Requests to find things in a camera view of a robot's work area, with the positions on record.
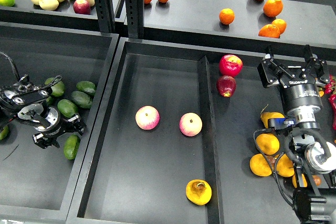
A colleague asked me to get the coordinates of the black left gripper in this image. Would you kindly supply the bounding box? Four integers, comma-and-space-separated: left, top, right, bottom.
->
32, 107, 86, 148

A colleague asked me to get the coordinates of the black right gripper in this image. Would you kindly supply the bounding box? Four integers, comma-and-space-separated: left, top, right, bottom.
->
257, 45, 330, 115

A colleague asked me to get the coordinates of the green avocado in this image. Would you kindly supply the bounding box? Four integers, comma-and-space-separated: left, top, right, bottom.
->
46, 96, 55, 106
63, 134, 80, 160
76, 80, 97, 97
71, 91, 92, 109
57, 99, 78, 118
51, 80, 66, 97
0, 125, 9, 141

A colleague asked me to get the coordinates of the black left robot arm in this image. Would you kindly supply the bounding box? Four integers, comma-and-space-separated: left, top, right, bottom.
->
1, 52, 86, 149

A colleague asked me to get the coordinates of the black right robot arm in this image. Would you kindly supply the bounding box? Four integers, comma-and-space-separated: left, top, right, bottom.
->
253, 45, 335, 223

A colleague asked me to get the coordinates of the green avocado top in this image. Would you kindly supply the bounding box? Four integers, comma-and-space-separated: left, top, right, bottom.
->
51, 80, 66, 97

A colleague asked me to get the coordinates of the yellow pear with stem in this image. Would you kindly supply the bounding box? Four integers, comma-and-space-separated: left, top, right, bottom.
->
260, 104, 285, 129

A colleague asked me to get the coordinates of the green avocado at edge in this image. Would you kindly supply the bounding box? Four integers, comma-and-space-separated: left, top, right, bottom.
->
0, 125, 9, 141

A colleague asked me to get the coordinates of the pale yellow pear front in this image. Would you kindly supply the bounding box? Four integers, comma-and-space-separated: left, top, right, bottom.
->
39, 0, 59, 11

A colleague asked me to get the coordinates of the orange on shelf right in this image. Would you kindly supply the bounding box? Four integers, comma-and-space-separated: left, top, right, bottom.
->
271, 18, 287, 34

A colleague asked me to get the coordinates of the orange on shelf front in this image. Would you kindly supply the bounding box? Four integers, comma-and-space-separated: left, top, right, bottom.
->
258, 24, 280, 38

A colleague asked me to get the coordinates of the red apple upper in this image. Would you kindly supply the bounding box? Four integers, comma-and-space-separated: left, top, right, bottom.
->
219, 55, 243, 77

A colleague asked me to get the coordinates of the large orange on shelf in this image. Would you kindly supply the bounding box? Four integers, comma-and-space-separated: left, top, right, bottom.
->
263, 0, 284, 17

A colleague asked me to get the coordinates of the dark red apple lower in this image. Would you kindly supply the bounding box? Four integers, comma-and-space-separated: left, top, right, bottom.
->
216, 76, 236, 98

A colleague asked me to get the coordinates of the orange on shelf middle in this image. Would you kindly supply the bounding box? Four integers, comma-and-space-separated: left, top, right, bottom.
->
219, 8, 235, 25

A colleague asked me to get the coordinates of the pink apple left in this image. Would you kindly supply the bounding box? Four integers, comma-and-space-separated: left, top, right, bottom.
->
135, 105, 160, 130

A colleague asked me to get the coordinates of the pink apple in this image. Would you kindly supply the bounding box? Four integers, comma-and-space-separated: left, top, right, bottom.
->
135, 105, 160, 130
179, 113, 203, 137

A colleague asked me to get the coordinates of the pink apple right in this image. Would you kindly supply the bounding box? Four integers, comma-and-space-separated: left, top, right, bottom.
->
179, 113, 203, 137

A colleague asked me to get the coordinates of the red apple on shelf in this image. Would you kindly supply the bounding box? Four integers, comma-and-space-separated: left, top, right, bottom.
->
73, 0, 91, 15

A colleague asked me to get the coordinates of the black tray divider left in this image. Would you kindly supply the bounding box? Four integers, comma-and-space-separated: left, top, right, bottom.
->
197, 56, 224, 223

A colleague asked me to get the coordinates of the black shelf post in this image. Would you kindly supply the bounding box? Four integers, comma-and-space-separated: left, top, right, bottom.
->
94, 0, 144, 39

